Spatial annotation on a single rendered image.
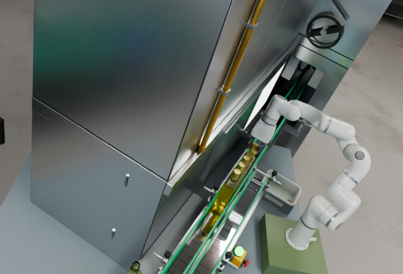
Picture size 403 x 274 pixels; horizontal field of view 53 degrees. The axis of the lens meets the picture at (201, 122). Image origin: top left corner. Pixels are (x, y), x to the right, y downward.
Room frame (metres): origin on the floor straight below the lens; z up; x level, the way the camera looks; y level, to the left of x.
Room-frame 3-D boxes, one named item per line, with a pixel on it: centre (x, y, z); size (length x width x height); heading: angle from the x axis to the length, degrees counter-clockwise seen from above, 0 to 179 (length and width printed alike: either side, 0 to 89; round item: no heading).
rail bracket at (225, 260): (0.99, -0.33, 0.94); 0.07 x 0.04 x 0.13; 75
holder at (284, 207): (1.68, -0.53, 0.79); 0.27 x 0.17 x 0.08; 75
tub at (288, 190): (1.67, -0.56, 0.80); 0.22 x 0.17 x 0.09; 75
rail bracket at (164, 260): (0.90, -0.04, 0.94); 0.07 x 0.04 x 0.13; 75
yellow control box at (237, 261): (1.15, -0.39, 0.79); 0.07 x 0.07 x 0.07; 75
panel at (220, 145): (1.79, -0.22, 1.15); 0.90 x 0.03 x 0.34; 165
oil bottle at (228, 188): (1.32, -0.23, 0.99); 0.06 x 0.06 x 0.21; 74
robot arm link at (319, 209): (1.34, -0.67, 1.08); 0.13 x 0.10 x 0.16; 51
